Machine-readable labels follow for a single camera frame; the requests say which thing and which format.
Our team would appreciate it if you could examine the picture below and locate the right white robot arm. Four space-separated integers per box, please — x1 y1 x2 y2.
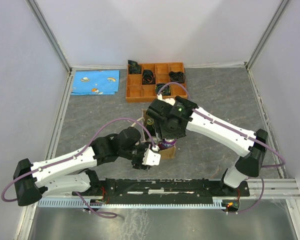
146 96 268 196

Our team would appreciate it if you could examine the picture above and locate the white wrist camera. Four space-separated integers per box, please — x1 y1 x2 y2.
142 148 161 167
157 94 176 106

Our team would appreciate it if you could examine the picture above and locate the blue slotted cable duct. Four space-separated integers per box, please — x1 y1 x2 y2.
37 196 240 208

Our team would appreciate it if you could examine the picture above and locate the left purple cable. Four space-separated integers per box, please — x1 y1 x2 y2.
1 117 158 220

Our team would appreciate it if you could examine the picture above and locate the rolled dark tie front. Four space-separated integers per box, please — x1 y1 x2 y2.
155 83 171 96

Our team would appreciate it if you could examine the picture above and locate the blue patterned cloth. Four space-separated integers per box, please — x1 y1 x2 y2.
71 70 120 96

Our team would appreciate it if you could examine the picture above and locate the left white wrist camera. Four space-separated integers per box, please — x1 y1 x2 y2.
142 148 161 167

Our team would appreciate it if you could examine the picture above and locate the orange wooden divided tray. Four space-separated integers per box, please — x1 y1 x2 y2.
125 60 188 103

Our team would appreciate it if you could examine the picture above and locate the rolled dark tie right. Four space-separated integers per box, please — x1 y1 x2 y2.
168 71 186 84

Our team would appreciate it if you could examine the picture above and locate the green bottle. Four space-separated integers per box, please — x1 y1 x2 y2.
145 118 156 137

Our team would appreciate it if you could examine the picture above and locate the purple Fanta can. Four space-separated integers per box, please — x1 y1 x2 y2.
159 138 177 150

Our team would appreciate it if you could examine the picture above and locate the rolled dark tie corner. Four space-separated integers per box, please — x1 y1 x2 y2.
127 60 142 75

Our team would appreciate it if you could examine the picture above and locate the rolled dark tie middle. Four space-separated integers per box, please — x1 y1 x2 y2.
142 69 156 85

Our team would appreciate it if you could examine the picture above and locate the rolled dark tie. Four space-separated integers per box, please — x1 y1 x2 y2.
168 71 186 84
155 83 171 96
142 69 156 85

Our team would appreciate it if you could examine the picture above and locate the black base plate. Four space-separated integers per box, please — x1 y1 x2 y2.
81 178 250 205

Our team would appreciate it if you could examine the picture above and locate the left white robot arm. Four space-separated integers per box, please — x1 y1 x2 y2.
13 126 151 207

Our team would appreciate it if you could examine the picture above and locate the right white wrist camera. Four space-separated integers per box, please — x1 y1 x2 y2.
157 94 176 106

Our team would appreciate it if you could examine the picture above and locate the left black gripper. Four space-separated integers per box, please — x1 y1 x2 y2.
119 141 156 171

